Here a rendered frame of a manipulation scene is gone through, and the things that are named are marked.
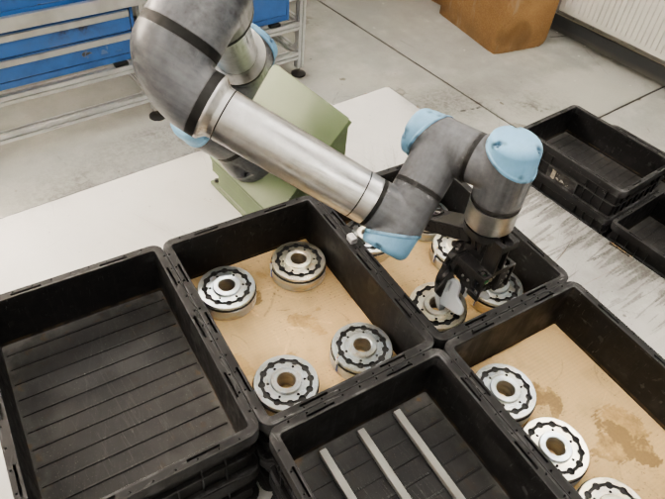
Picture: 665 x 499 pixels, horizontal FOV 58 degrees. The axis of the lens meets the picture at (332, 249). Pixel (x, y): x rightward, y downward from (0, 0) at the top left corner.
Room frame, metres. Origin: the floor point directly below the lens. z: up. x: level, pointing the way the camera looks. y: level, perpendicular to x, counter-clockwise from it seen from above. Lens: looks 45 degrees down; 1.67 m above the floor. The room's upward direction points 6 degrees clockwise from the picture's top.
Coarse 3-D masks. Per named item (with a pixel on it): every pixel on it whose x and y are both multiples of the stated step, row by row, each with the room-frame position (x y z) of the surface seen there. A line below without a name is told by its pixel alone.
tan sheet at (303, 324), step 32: (256, 256) 0.80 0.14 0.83; (256, 288) 0.72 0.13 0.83; (320, 288) 0.74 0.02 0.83; (256, 320) 0.65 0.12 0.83; (288, 320) 0.66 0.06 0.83; (320, 320) 0.66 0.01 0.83; (352, 320) 0.67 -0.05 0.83; (256, 352) 0.58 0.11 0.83; (288, 352) 0.59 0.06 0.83; (320, 352) 0.59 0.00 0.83; (288, 384) 0.53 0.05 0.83; (320, 384) 0.53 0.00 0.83
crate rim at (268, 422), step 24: (240, 216) 0.80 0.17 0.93; (264, 216) 0.82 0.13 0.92; (168, 240) 0.72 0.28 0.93; (192, 240) 0.73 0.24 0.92; (360, 264) 0.72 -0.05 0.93; (192, 288) 0.62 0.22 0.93; (384, 288) 0.67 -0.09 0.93; (408, 312) 0.62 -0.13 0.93; (216, 336) 0.53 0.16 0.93; (240, 384) 0.46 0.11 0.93; (336, 384) 0.47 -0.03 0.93; (288, 408) 0.43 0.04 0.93; (264, 432) 0.40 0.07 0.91
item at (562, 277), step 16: (384, 176) 0.97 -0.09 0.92; (528, 240) 0.82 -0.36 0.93; (368, 256) 0.73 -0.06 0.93; (544, 256) 0.78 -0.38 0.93; (384, 272) 0.70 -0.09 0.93; (560, 272) 0.75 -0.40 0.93; (400, 288) 0.67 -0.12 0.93; (544, 288) 0.70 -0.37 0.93; (512, 304) 0.66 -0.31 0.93; (480, 320) 0.62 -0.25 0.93; (432, 336) 0.58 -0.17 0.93; (448, 336) 0.58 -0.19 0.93
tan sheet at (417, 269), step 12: (420, 252) 0.86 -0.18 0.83; (384, 264) 0.82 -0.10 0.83; (396, 264) 0.82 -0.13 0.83; (408, 264) 0.82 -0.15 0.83; (420, 264) 0.83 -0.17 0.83; (432, 264) 0.83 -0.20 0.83; (396, 276) 0.79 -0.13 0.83; (408, 276) 0.79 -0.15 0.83; (420, 276) 0.80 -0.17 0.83; (432, 276) 0.80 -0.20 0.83; (408, 288) 0.76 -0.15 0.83; (468, 312) 0.72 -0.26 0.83; (480, 312) 0.72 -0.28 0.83
